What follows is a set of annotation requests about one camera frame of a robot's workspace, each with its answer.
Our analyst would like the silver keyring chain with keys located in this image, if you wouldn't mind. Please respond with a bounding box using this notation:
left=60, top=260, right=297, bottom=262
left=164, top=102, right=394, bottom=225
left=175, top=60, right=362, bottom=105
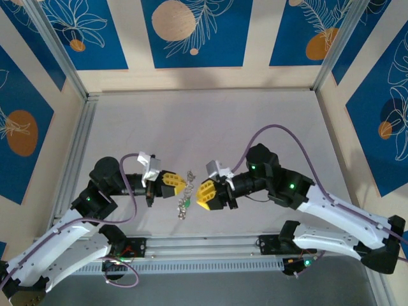
left=177, top=170, right=198, bottom=221

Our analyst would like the black electronics box with LED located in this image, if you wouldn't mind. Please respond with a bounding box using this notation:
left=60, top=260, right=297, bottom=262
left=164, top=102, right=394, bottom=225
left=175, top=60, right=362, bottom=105
left=282, top=256, right=316, bottom=277
left=101, top=258, right=129, bottom=282

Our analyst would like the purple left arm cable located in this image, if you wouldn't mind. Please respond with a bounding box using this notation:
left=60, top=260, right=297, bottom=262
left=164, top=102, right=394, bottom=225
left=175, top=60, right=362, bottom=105
left=0, top=154, right=140, bottom=289

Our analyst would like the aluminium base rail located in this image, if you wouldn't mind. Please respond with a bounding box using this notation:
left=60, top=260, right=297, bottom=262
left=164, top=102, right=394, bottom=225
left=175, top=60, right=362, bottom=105
left=76, top=235, right=323, bottom=259

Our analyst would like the aluminium side rail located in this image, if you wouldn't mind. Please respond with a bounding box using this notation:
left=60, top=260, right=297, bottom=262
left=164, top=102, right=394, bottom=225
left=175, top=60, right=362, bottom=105
left=50, top=94, right=98, bottom=224

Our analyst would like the grey slotted cable duct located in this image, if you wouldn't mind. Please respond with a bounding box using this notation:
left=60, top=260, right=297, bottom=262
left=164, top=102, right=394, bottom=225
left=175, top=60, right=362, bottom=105
left=73, top=257, right=316, bottom=275

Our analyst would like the aluminium frame post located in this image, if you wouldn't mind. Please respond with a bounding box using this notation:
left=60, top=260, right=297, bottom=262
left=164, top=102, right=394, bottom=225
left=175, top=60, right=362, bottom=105
left=310, top=0, right=395, bottom=93
left=18, top=0, right=90, bottom=100

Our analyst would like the aluminium frame leg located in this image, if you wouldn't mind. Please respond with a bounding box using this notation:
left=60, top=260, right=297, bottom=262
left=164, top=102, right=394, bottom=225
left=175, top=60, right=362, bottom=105
left=369, top=267, right=396, bottom=306

